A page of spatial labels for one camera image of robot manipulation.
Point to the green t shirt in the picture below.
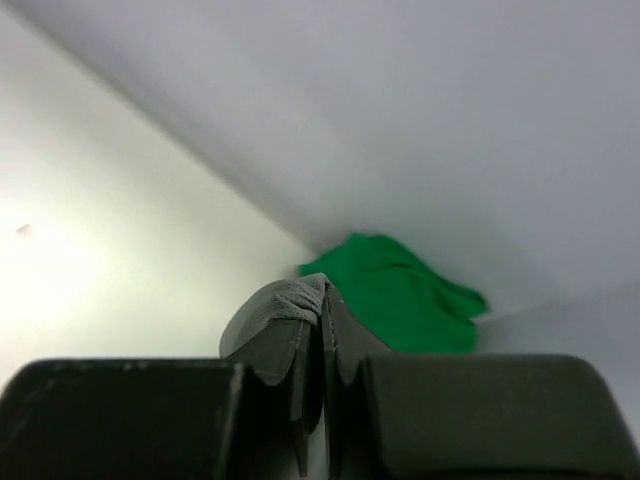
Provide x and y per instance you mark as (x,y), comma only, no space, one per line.
(397,296)

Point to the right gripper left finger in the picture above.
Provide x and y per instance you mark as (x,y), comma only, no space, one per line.
(248,415)

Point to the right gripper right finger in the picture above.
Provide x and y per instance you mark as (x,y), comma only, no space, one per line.
(393,415)

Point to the grey t shirt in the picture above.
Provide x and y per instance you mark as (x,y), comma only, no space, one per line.
(299,299)

